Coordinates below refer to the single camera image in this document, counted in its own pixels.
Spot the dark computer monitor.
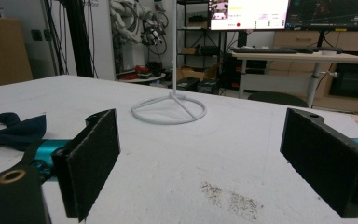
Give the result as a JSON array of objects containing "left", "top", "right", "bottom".
[{"left": 285, "top": 0, "right": 358, "bottom": 32}]

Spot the black keyboard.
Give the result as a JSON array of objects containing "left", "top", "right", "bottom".
[
  {"left": 229, "top": 46, "right": 298, "bottom": 55},
  {"left": 280, "top": 46, "right": 345, "bottom": 55}
]

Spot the wooden cabinet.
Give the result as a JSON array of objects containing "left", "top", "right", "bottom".
[{"left": 272, "top": 30, "right": 358, "bottom": 115}]

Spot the bundle of black cables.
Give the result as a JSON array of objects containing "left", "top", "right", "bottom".
[{"left": 42, "top": 0, "right": 99, "bottom": 78}]

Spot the white robot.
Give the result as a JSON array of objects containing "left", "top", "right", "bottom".
[{"left": 109, "top": 0, "right": 170, "bottom": 76}]

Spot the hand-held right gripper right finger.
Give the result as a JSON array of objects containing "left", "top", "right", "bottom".
[{"left": 280, "top": 107, "right": 358, "bottom": 218}]

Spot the black shelving rack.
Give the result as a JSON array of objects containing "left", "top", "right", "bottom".
[{"left": 176, "top": 0, "right": 226, "bottom": 68}]

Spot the dark navy bow tie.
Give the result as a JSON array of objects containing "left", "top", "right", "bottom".
[{"left": 0, "top": 112, "right": 47, "bottom": 151}]

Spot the black storage box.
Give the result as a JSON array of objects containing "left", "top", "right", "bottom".
[{"left": 175, "top": 77, "right": 221, "bottom": 95}]

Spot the round white side table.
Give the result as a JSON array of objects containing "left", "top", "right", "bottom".
[{"left": 117, "top": 72, "right": 167, "bottom": 85}]

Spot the light wooden desk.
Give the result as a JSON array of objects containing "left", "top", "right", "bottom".
[{"left": 231, "top": 50, "right": 358, "bottom": 108}]

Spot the white wire stand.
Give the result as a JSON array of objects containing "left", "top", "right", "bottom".
[{"left": 130, "top": 0, "right": 207, "bottom": 126}]

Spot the open cardboard box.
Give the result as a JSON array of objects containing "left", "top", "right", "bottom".
[{"left": 176, "top": 63, "right": 222, "bottom": 82}]

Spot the brown cardboard board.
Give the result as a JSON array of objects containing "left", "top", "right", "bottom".
[{"left": 0, "top": 17, "right": 34, "bottom": 90}]

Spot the black chair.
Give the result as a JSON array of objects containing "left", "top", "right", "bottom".
[{"left": 247, "top": 91, "right": 309, "bottom": 108}]

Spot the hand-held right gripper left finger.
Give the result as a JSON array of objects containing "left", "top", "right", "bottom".
[{"left": 51, "top": 108, "right": 121, "bottom": 222}]

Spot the bright computer monitor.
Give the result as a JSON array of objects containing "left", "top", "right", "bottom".
[{"left": 208, "top": 0, "right": 290, "bottom": 32}]

